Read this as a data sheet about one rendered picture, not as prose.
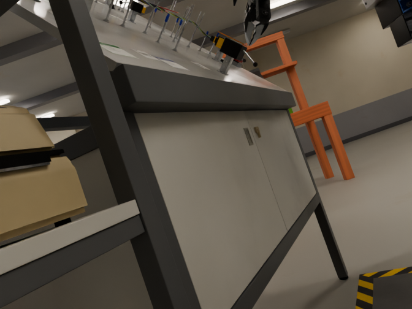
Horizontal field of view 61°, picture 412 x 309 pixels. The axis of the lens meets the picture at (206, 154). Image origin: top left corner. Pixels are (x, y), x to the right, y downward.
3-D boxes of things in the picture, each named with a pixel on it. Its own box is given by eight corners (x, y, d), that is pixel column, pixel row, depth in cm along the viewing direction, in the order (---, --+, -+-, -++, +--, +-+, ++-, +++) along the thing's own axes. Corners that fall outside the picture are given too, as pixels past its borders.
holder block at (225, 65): (244, 85, 104) (260, 53, 101) (211, 67, 108) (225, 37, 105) (249, 86, 108) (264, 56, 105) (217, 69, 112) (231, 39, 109)
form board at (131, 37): (113, 73, 56) (117, 62, 55) (-174, -101, 89) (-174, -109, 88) (287, 95, 161) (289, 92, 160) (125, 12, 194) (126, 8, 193)
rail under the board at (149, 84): (296, 105, 159) (291, 92, 160) (136, 101, 54) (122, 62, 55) (285, 110, 162) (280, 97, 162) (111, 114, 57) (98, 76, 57)
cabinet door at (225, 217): (288, 232, 107) (244, 110, 109) (211, 335, 58) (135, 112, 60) (282, 233, 108) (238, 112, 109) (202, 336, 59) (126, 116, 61)
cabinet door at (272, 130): (318, 192, 156) (287, 108, 157) (290, 230, 107) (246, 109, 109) (312, 194, 157) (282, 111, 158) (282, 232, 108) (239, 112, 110)
